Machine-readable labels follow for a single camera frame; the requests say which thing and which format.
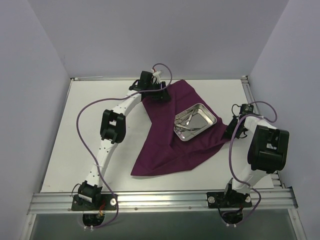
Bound purple surgical cloth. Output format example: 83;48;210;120
131;80;229;177

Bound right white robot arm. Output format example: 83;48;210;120
222;102;290;207

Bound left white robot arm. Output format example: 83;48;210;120
76;69;170;210

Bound steel forceps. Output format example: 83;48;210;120
174;109;194;124

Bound steel instrument tray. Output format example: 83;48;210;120
173;103;218;142

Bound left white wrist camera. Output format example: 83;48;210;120
152;70;163;81

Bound right aluminium rail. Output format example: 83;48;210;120
241;76;286;188

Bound aluminium rail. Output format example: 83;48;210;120
27;188;298;214
241;76;286;188

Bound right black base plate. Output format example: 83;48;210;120
206;191;253;209

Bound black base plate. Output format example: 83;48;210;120
206;191;253;209
71;194;117;212

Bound front aluminium rail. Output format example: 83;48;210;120
27;188;298;214

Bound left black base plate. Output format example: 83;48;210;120
71;194;117;212

